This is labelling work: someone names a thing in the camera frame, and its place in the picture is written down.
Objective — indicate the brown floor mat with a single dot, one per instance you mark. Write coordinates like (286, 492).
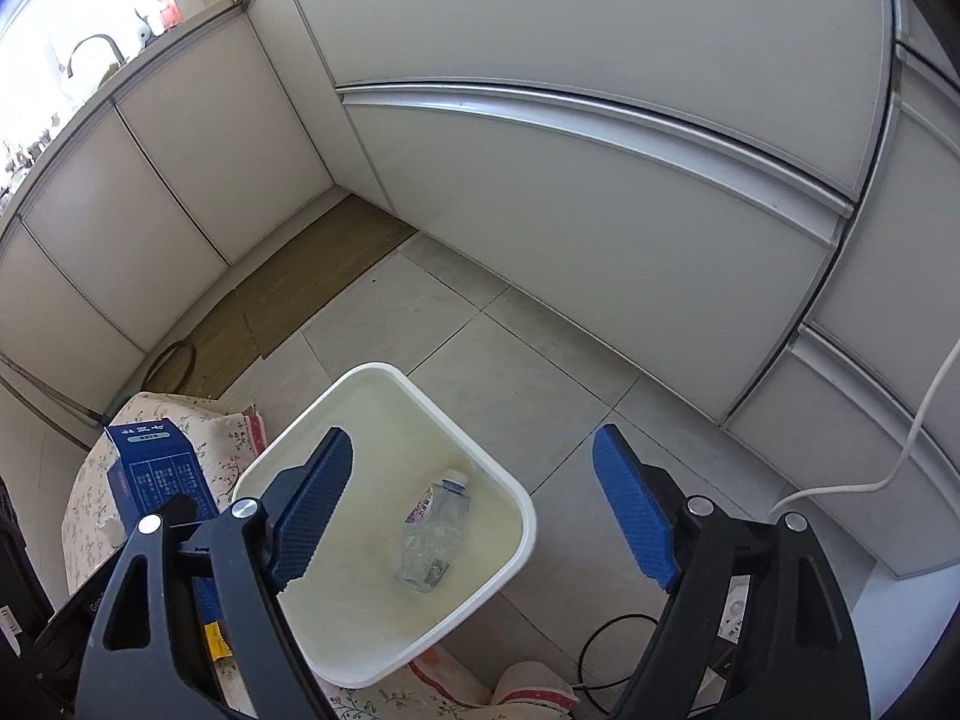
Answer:
(256, 317)

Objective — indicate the white kitchen cabinets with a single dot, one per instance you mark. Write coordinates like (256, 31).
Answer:
(753, 201)

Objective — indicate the kitchen faucet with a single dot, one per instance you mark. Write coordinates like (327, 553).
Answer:
(98, 48)

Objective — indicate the white plastic trash bin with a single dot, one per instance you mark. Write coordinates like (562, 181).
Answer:
(352, 619)

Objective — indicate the blue paper box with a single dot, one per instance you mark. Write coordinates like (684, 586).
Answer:
(155, 462)

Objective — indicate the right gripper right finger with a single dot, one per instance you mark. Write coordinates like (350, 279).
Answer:
(797, 654)

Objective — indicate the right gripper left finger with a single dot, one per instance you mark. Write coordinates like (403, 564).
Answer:
(147, 655)

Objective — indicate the crushed clear plastic bottle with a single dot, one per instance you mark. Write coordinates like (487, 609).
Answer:
(435, 530)

